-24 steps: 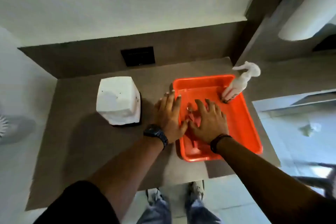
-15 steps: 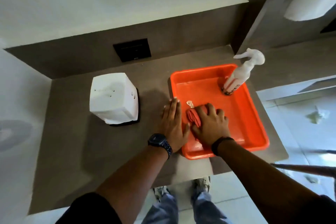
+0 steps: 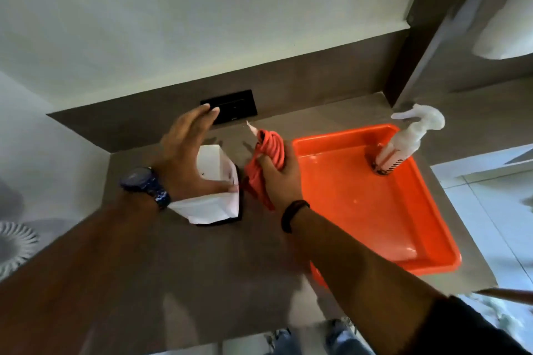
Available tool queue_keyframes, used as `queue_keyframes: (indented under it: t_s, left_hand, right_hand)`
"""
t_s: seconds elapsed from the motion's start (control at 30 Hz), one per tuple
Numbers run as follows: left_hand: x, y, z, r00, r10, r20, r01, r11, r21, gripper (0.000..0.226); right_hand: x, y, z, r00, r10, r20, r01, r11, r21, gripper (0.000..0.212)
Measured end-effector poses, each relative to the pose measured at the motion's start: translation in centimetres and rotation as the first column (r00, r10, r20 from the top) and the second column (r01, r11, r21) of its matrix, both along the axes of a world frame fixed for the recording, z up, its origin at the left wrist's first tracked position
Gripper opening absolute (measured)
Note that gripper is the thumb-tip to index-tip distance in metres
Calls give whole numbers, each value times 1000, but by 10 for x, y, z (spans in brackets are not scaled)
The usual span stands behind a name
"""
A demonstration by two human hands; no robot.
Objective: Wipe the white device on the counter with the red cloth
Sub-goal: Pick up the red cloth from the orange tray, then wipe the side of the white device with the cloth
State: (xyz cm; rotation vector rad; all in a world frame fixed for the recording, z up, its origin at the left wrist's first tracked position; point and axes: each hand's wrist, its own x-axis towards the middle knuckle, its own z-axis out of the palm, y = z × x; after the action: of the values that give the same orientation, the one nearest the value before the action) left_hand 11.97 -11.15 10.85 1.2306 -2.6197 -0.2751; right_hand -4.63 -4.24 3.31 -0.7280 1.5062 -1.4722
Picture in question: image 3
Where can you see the person's right hand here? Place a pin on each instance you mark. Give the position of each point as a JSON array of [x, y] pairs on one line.
[[283, 184]]

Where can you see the person's left hand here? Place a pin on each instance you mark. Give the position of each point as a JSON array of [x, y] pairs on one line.
[[179, 159]]

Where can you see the person's right fingers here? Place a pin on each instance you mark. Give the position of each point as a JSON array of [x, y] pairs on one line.
[[272, 165]]

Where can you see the person's left thumb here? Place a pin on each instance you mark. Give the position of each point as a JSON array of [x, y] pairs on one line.
[[220, 189]]

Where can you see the white paper bag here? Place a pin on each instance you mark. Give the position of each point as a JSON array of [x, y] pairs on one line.
[[214, 205]]

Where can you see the person's right forearm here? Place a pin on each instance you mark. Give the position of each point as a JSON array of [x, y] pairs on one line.
[[358, 284]]

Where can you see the person's left forearm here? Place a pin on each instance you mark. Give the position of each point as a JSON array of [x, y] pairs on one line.
[[75, 267]]

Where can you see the black wristband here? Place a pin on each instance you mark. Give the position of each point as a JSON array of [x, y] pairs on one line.
[[291, 211]]

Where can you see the blue wristwatch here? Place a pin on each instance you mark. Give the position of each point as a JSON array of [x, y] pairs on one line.
[[143, 184]]

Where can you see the orange plastic tray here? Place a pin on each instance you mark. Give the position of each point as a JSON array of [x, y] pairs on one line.
[[366, 209]]

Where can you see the white spray bottle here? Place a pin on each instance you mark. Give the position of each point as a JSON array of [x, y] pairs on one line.
[[406, 142]]

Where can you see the white fan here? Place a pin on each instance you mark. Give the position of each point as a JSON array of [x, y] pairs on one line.
[[14, 246]]

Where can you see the black sleeve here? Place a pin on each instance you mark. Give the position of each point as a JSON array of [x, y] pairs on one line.
[[462, 329]]

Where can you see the wooden stick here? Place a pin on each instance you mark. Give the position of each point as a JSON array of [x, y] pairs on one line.
[[508, 295]]

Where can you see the black wall socket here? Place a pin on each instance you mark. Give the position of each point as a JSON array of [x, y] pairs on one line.
[[235, 105]]

